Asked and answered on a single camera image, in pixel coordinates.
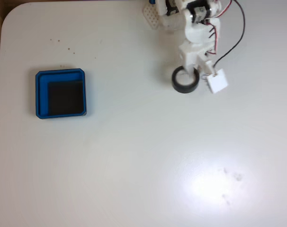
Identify black tape roll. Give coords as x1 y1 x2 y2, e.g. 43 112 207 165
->
171 66 201 94

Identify blue square box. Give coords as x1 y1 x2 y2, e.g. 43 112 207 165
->
35 68 87 119

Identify white square camera box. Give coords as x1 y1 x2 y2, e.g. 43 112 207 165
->
206 69 229 94

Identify red and white wires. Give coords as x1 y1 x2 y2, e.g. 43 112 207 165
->
204 0 233 56

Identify black camera cable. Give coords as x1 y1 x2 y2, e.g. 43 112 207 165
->
213 0 245 68

